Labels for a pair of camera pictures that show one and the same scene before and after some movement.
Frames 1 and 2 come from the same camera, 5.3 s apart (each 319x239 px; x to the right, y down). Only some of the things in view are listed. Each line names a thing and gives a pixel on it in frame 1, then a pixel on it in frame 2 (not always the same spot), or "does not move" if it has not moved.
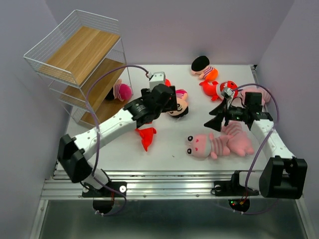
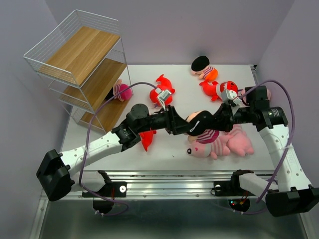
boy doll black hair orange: (200, 65) does not move
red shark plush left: (147, 134) does not move
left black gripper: (171, 105) to (175, 124)
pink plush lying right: (239, 141) does not move
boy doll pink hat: (182, 102) to (208, 136)
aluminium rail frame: (151, 184) does not move
